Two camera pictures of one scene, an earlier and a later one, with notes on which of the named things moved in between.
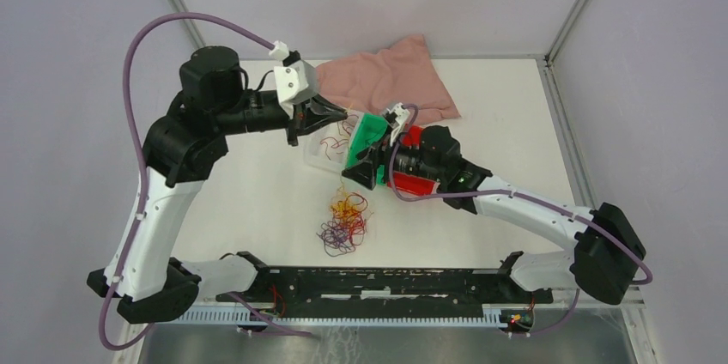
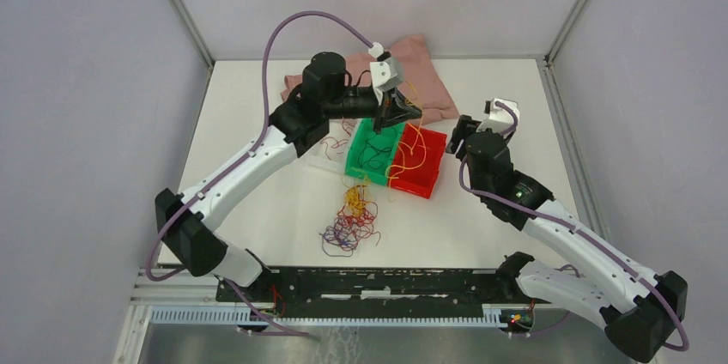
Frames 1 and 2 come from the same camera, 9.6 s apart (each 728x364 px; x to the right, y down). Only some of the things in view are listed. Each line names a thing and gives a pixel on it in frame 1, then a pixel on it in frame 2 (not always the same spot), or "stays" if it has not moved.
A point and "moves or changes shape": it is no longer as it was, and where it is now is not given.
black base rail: (385, 292) stays
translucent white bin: (327, 147) stays
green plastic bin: (366, 130) stays
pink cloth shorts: (403, 75) stays
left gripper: (300, 125) -> (394, 110)
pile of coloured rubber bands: (347, 225) moves or changes shape
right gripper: (364, 171) -> (466, 124)
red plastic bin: (412, 136) stays
